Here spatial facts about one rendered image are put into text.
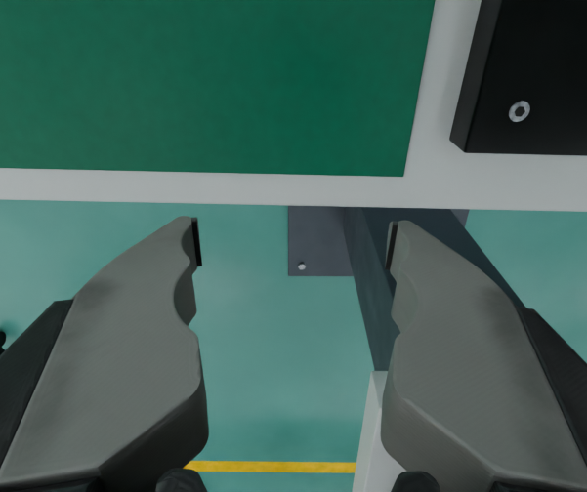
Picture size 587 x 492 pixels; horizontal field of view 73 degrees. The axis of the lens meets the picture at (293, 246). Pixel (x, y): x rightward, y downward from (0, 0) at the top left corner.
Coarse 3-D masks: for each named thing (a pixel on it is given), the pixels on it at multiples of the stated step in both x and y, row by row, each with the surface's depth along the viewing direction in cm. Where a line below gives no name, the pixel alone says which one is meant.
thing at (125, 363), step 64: (128, 256) 10; (192, 256) 12; (64, 320) 8; (128, 320) 8; (64, 384) 6; (128, 384) 6; (192, 384) 6; (64, 448) 6; (128, 448) 6; (192, 448) 7
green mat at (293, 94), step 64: (0, 0) 17; (64, 0) 17; (128, 0) 17; (192, 0) 17; (256, 0) 17; (320, 0) 17; (384, 0) 17; (0, 64) 18; (64, 64) 18; (128, 64) 18; (192, 64) 18; (256, 64) 18; (320, 64) 18; (384, 64) 18; (0, 128) 20; (64, 128) 20; (128, 128) 20; (192, 128) 20; (256, 128) 20; (320, 128) 20; (384, 128) 20
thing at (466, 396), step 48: (432, 240) 11; (432, 288) 9; (480, 288) 9; (432, 336) 8; (480, 336) 8; (432, 384) 7; (480, 384) 7; (528, 384) 7; (384, 432) 7; (432, 432) 6; (480, 432) 6; (528, 432) 6; (480, 480) 6; (528, 480) 5; (576, 480) 5
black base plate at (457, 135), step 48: (528, 0) 15; (576, 0) 15; (480, 48) 17; (528, 48) 16; (576, 48) 16; (480, 96) 17; (528, 96) 17; (576, 96) 17; (480, 144) 18; (528, 144) 18; (576, 144) 18
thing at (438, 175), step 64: (448, 0) 17; (448, 64) 19; (448, 128) 20; (0, 192) 22; (64, 192) 22; (128, 192) 22; (192, 192) 22; (256, 192) 22; (320, 192) 22; (384, 192) 22; (448, 192) 22; (512, 192) 22; (576, 192) 22
